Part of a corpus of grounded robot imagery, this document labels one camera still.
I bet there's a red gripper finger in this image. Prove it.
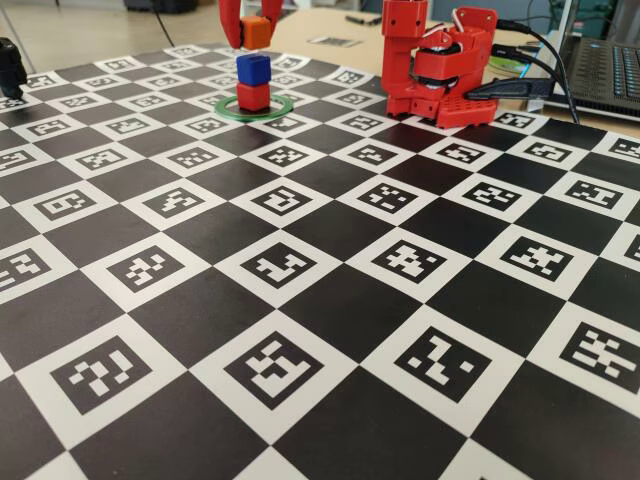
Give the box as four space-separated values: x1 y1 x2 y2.
259 0 286 27
218 0 247 51

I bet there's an orange cube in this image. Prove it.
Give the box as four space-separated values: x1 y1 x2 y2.
239 15 275 51

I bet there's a blue cube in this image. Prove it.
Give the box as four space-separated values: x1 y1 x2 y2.
235 53 273 86

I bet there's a red cube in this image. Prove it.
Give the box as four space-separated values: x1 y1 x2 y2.
236 82 271 112

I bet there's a printed marker paper sheet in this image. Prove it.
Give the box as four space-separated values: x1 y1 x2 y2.
307 34 362 49

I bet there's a black floor box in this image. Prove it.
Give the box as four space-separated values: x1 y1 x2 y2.
123 0 199 14

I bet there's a yellow green round object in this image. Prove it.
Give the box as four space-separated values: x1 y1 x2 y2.
488 53 531 80

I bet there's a black power connector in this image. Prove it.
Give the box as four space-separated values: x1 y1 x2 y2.
463 77 554 101

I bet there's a black white marker board mat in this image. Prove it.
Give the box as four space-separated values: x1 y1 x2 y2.
0 42 640 480

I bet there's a dark grey laptop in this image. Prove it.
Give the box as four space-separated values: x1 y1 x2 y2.
542 0 640 121

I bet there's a black floor cable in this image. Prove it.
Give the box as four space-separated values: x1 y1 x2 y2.
152 9 177 49

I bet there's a green ring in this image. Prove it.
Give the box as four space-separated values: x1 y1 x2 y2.
214 93 295 123

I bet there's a black clamp mount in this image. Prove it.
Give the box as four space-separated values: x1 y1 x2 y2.
0 37 29 100

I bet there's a black plug cable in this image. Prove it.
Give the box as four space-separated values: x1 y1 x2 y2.
492 43 544 64

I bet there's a thick black usb cable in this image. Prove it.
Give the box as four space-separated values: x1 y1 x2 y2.
494 18 582 125

